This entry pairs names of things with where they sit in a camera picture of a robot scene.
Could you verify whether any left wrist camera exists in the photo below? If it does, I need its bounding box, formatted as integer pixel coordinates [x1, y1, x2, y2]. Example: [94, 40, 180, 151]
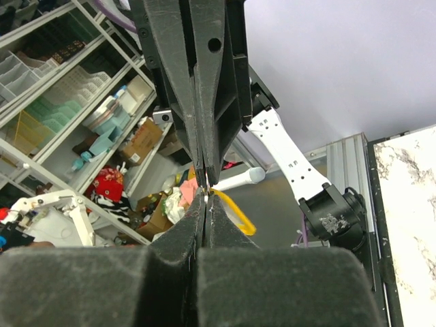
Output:
[153, 109, 173, 125]

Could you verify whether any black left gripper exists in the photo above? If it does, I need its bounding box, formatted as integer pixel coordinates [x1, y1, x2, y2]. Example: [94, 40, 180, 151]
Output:
[129, 1, 252, 184]

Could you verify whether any cardboard box on shelf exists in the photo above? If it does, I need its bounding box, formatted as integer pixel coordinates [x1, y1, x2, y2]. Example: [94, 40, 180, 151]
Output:
[119, 118, 163, 166]

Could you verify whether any red patterned fabric item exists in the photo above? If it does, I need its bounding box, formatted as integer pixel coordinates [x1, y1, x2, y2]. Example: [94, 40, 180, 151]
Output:
[85, 166, 124, 202]

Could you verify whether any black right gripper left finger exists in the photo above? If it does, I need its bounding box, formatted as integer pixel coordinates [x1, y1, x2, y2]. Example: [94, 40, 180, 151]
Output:
[1, 190, 206, 326]

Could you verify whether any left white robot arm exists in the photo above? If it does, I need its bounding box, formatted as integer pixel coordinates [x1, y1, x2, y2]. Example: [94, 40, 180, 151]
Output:
[129, 1, 371, 266]

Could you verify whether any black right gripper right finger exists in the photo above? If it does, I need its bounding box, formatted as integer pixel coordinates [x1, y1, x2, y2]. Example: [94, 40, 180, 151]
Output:
[197, 196, 383, 326]

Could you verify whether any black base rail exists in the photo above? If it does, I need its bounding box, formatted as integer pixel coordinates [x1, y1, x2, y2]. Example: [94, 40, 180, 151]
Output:
[367, 136, 404, 326]

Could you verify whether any white metal storage shelf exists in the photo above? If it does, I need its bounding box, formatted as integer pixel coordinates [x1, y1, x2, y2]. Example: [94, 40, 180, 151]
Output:
[1, 1, 172, 245]

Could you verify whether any yellow-capped key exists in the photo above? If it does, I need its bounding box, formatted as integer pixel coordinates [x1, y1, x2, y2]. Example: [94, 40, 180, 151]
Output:
[212, 189, 257, 236]

